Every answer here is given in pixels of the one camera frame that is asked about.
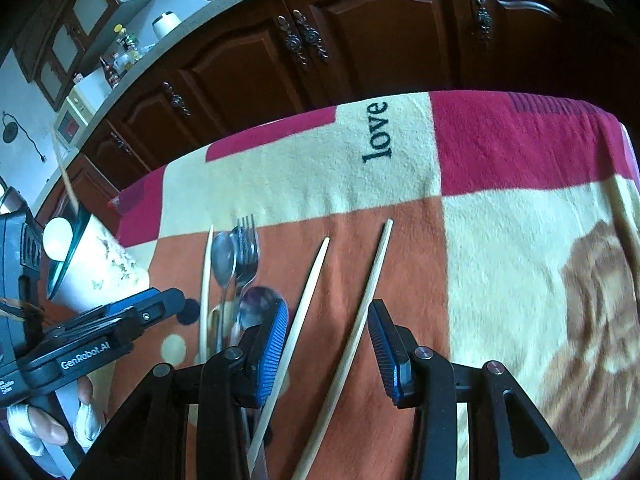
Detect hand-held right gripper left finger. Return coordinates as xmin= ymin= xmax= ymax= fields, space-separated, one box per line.
xmin=75 ymin=299 xmax=290 ymax=480

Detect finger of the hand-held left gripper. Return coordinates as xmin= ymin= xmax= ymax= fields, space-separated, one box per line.
xmin=75 ymin=287 xmax=163 ymax=326
xmin=107 ymin=287 xmax=187 ymax=346

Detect printed patchwork blanket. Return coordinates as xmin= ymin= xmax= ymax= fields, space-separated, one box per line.
xmin=107 ymin=91 xmax=640 ymax=480

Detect brown wall cabinet glass doors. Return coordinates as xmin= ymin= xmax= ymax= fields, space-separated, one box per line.
xmin=12 ymin=0 xmax=161 ymax=111

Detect white utensil holder green rim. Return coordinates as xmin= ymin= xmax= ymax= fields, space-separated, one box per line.
xmin=44 ymin=205 xmax=152 ymax=315

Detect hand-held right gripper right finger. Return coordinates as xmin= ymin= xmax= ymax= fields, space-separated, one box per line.
xmin=367 ymin=299 xmax=583 ymax=480

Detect small metal spoon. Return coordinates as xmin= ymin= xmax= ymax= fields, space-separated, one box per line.
xmin=211 ymin=231 xmax=238 ymax=356

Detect white plastic spoon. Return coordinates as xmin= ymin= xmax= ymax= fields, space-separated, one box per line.
xmin=42 ymin=216 xmax=76 ymax=261

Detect large metal spoon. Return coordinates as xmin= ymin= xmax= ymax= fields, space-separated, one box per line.
xmin=234 ymin=285 xmax=283 ymax=341

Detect person's left hand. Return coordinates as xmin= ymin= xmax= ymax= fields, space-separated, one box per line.
xmin=6 ymin=375 xmax=107 ymax=461

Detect brown wooden base cabinets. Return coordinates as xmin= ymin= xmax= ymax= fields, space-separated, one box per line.
xmin=30 ymin=0 xmax=640 ymax=221

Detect black wall hanger with cord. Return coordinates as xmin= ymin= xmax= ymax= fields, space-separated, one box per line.
xmin=1 ymin=111 xmax=48 ymax=163

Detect dark sauce bottle red label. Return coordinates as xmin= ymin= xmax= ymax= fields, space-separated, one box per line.
xmin=100 ymin=56 xmax=120 ymax=87

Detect pale thin chopstick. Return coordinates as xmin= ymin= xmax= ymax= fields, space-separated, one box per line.
xmin=51 ymin=127 xmax=80 ymax=213

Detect white electric kettle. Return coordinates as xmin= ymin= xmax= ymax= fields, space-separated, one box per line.
xmin=151 ymin=11 xmax=182 ymax=41

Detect metal fork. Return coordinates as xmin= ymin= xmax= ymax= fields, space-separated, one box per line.
xmin=227 ymin=214 xmax=261 ymax=346

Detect cream microwave oven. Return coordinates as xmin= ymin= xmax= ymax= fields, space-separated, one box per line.
xmin=52 ymin=82 xmax=101 ymax=148

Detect yellow-capped oil bottle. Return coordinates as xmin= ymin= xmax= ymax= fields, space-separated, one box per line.
xmin=114 ymin=24 xmax=138 ymax=68

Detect grey kitchen countertop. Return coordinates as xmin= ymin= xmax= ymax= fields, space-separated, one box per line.
xmin=30 ymin=0 xmax=621 ymax=211

